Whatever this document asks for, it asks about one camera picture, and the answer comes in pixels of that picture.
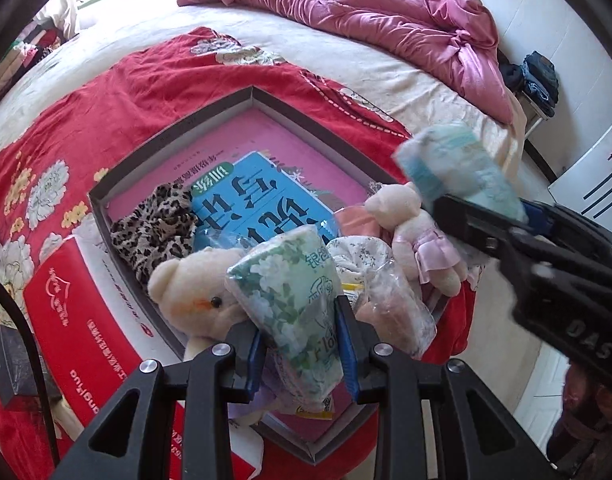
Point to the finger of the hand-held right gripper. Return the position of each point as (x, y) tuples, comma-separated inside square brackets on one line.
[(471, 225), (538, 217)]

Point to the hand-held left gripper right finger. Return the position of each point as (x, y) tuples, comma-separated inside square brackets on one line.
[(346, 350)]

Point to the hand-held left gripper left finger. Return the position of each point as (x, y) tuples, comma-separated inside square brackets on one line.
[(251, 360)]

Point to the green floral tissue packet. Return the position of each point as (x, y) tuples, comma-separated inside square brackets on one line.
[(291, 320)]

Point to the light blue tissue packet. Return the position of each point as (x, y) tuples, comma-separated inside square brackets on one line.
[(456, 165)]

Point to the clear plastic bag of cloth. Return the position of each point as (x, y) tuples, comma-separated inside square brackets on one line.
[(396, 310)]

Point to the cream plush bear purple bow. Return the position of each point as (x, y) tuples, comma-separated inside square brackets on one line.
[(191, 300)]

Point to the white floral cloth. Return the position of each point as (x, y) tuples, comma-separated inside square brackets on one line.
[(356, 255)]

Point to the leopard print scrunchie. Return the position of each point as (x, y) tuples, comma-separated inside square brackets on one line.
[(156, 235)]

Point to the pink box lid tray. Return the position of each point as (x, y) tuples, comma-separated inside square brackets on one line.
[(186, 135)]

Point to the person's right forearm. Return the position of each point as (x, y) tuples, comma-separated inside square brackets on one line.
[(586, 410)]

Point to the white cabinet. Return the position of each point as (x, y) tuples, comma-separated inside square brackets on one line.
[(596, 180)]

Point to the white stool black legs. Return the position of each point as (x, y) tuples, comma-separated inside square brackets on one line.
[(528, 110)]

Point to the pile of jeans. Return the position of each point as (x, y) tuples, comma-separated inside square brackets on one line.
[(538, 77)]

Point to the red tissue pack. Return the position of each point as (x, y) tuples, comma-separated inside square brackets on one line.
[(86, 310)]

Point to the pink and blue book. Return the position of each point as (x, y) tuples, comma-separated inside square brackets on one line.
[(266, 145)]

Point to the pink quilt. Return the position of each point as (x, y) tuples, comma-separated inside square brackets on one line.
[(376, 15)]

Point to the dark square box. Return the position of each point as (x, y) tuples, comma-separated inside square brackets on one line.
[(11, 370)]

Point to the red floral blanket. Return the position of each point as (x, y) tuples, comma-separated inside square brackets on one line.
[(111, 95)]

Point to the beige bed sheet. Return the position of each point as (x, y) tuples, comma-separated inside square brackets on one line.
[(136, 30)]

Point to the stack of folded clothes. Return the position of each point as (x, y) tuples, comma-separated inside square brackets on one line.
[(21, 55)]

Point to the cream curtain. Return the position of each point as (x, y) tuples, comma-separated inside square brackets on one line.
[(63, 15)]

